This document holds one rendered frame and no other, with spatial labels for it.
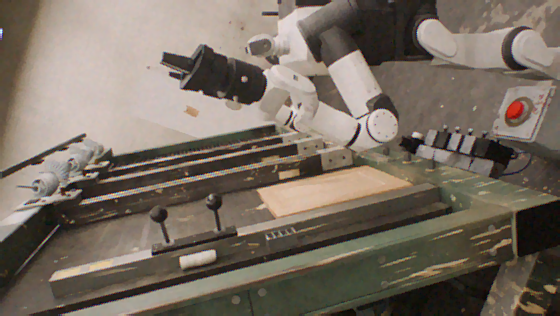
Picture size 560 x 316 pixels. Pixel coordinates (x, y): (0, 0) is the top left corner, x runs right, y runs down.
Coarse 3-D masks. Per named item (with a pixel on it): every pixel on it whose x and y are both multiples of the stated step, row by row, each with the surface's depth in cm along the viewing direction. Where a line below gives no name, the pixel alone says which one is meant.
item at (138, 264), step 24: (408, 192) 106; (432, 192) 106; (288, 216) 103; (312, 216) 100; (336, 216) 101; (360, 216) 102; (240, 240) 96; (264, 240) 97; (120, 264) 90; (144, 264) 92; (168, 264) 93; (72, 288) 89
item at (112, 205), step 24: (48, 168) 137; (240, 168) 153; (264, 168) 151; (288, 168) 153; (312, 168) 156; (72, 192) 142; (144, 192) 143; (168, 192) 145; (192, 192) 147; (216, 192) 149; (72, 216) 138; (96, 216) 140
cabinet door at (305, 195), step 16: (320, 176) 143; (336, 176) 140; (352, 176) 138; (368, 176) 134; (384, 176) 130; (272, 192) 134; (288, 192) 132; (304, 192) 129; (320, 192) 126; (336, 192) 123; (352, 192) 120; (368, 192) 118; (384, 192) 117; (272, 208) 118; (288, 208) 115; (304, 208) 113; (320, 208) 113
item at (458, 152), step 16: (448, 128) 139; (400, 144) 151; (416, 144) 150; (432, 144) 137; (448, 144) 129; (464, 144) 122; (480, 144) 116; (496, 144) 114; (448, 160) 130; (464, 160) 123; (480, 160) 117; (496, 160) 114; (528, 160) 118; (496, 176) 113
